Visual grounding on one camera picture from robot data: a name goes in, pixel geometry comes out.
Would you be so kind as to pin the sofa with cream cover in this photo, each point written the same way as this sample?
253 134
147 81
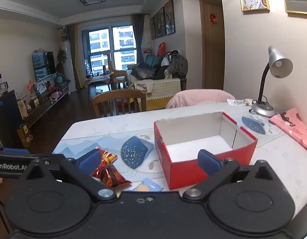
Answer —
160 77

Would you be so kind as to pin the copper foil snack bag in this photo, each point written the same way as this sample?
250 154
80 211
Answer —
107 173

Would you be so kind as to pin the light blue snack packet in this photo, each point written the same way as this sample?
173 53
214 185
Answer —
148 185

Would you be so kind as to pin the dark tv console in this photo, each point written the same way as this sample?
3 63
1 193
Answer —
46 101

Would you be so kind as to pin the white snack wrapper by lamp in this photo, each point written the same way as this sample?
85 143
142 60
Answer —
244 102

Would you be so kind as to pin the red cardboard box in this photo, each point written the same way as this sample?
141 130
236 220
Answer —
179 140

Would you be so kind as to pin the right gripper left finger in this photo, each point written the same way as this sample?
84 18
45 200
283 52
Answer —
79 171

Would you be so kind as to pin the wooden door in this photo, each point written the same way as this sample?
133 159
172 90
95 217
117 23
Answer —
213 44

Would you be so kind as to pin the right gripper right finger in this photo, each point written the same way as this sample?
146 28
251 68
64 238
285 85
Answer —
219 173

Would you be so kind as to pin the wall television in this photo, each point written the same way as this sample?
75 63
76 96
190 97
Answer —
44 65

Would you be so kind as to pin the brown paper gift bag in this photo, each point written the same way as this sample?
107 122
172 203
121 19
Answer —
25 135

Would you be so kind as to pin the pink padded chair cover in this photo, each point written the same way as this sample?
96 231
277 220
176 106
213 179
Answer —
198 97

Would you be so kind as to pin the pink patterned bag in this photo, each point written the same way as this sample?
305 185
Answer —
291 123

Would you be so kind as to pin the wooden dining chair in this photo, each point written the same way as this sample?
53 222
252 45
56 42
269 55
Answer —
121 101

